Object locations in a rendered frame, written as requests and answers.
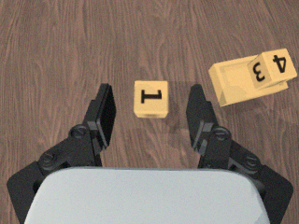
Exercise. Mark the yellow number cube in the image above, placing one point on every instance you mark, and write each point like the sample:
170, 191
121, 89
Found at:
271, 68
151, 98

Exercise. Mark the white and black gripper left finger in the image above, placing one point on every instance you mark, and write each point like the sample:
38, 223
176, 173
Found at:
81, 148

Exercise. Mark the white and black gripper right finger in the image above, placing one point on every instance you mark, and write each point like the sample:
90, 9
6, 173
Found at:
218, 151

